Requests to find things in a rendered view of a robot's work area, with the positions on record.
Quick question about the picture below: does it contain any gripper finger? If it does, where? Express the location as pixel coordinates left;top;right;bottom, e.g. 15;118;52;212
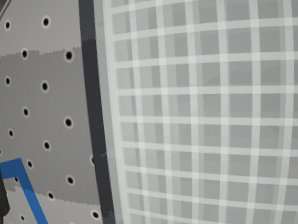
0;170;10;224

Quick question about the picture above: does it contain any blue tape outline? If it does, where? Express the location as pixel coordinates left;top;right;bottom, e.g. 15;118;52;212
0;158;48;224

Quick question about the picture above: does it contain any dark grey rectangular frame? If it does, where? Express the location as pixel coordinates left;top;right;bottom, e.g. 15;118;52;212
78;0;116;224

